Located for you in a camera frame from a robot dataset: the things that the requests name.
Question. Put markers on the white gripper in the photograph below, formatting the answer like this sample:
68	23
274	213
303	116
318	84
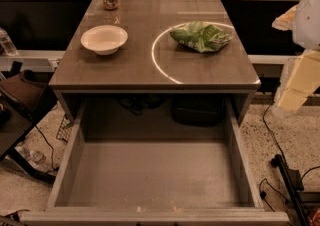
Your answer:
309	23

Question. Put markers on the grey cabinet table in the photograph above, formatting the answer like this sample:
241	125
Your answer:
151	61

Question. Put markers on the clear plastic water bottle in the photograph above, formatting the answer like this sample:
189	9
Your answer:
7	43

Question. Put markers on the grey open drawer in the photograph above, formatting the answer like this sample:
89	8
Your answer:
124	170

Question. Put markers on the dark office chair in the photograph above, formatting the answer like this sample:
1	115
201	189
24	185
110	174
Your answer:
25	100

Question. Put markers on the plastic bottle on floor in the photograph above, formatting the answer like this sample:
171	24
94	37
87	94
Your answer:
35	158

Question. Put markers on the white paper bowl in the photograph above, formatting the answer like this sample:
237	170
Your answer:
105	39

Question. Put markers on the black bag under table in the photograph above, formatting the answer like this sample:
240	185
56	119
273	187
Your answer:
204	110

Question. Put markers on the green jalapeno chip bag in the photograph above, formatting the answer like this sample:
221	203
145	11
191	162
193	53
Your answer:
202	37

